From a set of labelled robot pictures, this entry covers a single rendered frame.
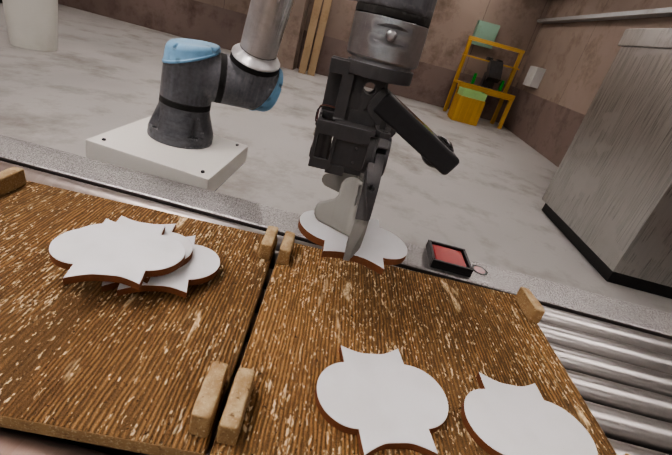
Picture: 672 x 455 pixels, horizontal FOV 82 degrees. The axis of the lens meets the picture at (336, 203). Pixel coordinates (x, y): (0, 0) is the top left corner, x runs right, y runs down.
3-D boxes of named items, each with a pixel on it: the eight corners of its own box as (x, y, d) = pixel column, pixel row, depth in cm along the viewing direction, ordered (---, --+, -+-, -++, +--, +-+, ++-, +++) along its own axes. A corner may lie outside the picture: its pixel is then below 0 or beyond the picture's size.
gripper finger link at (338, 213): (305, 251, 44) (323, 171, 44) (356, 262, 44) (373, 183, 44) (304, 254, 40) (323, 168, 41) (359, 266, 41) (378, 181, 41)
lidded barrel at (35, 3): (38, 53, 493) (33, -16, 460) (-9, 41, 492) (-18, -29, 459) (73, 51, 549) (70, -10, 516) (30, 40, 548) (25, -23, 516)
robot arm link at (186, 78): (158, 85, 94) (165, 27, 88) (215, 97, 100) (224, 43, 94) (157, 100, 84) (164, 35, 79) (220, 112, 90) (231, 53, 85)
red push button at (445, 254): (429, 249, 77) (432, 243, 76) (458, 257, 77) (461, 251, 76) (433, 265, 71) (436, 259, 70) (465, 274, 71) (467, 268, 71)
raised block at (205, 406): (209, 376, 37) (212, 356, 36) (228, 380, 38) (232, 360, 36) (185, 436, 32) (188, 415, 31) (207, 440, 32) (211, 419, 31)
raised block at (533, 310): (513, 298, 64) (520, 284, 63) (523, 300, 64) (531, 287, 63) (527, 323, 58) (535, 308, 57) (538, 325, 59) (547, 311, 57)
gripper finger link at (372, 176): (350, 217, 44) (366, 143, 44) (365, 220, 44) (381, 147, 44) (354, 218, 39) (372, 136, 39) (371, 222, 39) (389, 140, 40)
